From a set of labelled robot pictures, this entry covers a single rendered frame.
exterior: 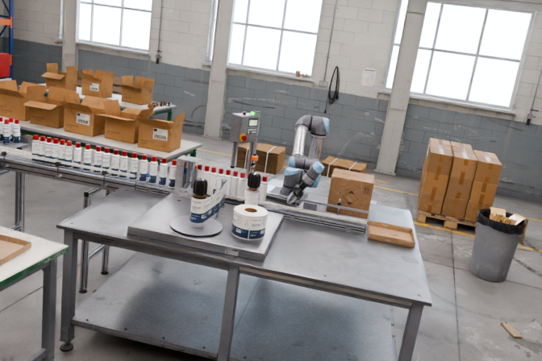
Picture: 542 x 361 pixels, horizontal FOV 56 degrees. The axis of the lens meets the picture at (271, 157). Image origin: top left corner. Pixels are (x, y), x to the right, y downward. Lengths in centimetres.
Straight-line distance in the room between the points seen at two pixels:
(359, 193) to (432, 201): 300
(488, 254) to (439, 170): 152
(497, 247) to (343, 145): 421
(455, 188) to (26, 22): 886
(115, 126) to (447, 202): 397
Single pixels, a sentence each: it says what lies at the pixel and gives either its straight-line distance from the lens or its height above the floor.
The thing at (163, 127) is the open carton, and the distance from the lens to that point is 503.
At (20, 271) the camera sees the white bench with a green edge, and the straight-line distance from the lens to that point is 275.
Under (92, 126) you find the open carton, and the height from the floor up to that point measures 88.
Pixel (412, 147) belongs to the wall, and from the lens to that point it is 876.
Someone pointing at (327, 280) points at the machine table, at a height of 83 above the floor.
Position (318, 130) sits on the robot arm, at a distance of 373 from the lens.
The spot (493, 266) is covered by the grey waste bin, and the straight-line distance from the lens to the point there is 541.
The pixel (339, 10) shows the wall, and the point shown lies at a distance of 879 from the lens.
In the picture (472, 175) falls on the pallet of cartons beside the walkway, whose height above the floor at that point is 71.
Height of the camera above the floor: 206
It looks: 14 degrees down
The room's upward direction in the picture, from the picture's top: 8 degrees clockwise
